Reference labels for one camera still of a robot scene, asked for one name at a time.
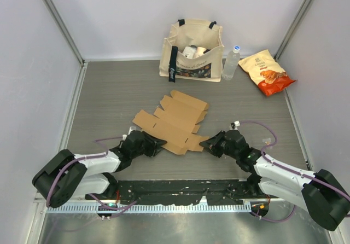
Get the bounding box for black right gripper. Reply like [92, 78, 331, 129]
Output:
[199, 130, 239, 159]

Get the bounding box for brown cardboard box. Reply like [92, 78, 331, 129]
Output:
[132, 90, 209, 155]

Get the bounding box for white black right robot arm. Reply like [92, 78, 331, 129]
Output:
[200, 130, 349, 231]

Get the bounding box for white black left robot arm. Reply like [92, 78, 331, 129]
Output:
[32, 130, 167, 208]

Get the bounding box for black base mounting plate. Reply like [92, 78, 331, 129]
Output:
[94, 179, 267, 206]

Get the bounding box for small clear wrapper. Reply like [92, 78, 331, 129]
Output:
[262, 138, 272, 146]

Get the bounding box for cassava chips bag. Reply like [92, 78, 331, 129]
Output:
[238, 49, 296, 97]

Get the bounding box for clear plastic water bottle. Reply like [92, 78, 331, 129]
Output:
[221, 45, 241, 80]

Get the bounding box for white items inside bag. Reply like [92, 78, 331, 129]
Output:
[182, 45, 208, 59]

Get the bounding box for beige canvas tote bag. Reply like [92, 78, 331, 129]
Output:
[159, 19, 224, 82]

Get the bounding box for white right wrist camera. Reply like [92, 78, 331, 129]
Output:
[230, 121, 241, 130]

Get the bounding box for white slotted cable duct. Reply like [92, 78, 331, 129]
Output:
[46, 202, 252, 214]

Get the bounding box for aluminium frame post left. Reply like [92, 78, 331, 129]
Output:
[32, 0, 85, 64]

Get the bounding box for aluminium frame post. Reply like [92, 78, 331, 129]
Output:
[32, 0, 85, 64]
[274, 0, 314, 61]

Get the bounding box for aluminium frame post right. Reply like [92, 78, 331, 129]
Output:
[274, 0, 314, 61]

